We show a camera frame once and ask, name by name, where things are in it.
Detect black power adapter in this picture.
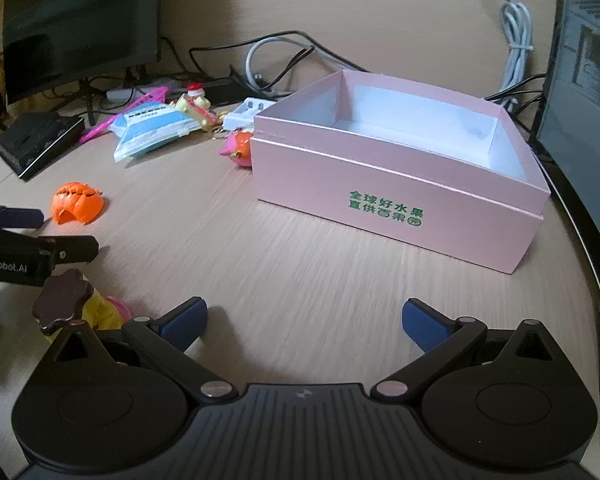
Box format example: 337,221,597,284
200,77,246,103

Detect pink cardboard box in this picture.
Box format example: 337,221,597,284
252,70,552,276

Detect wooden desktop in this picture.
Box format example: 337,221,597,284
0,35,600,411

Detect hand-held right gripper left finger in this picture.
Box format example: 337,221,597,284
45,297,236,403

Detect black curved monitor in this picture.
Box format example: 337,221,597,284
527,0,600,446

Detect orange and pink toy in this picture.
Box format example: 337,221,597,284
219,130,255,168

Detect black computer monitor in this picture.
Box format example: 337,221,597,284
2,0,162,126

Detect orange peeled fruit toy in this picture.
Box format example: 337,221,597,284
52,182,108,225

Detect white looped cable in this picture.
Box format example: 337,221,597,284
246,37,306,93

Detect black cable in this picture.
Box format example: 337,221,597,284
187,30,368,77

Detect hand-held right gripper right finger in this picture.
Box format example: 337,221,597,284
370,297,561,403

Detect small figurine toy red cap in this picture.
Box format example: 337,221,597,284
172,82,221,133

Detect blue and white packet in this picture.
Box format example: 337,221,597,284
111,102,193,162

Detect pink plastic strainer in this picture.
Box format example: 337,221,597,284
79,86,171,146

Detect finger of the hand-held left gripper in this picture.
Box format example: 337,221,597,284
37,235,100,267
0,201,45,232

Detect black flat device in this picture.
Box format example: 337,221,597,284
0,111,86,180

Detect yellow pudding toy brown top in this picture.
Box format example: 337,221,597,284
32,269,123,346

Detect white coiled cable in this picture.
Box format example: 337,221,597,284
497,0,536,107

